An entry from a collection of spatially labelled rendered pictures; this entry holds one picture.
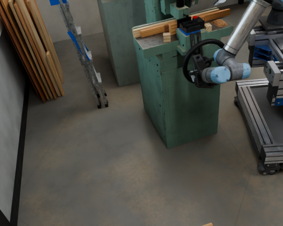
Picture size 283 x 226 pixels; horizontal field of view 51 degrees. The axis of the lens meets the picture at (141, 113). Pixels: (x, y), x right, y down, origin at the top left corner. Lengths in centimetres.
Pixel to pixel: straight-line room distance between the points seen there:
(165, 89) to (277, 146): 82
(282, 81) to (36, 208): 177
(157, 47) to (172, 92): 36
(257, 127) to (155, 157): 77
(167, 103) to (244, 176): 73
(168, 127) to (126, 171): 45
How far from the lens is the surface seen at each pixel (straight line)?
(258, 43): 227
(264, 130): 224
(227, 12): 215
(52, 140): 270
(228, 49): 153
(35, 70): 304
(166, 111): 211
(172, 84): 199
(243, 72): 146
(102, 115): 279
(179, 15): 194
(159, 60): 188
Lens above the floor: 173
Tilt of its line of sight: 39 degrees down
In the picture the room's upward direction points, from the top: 9 degrees counter-clockwise
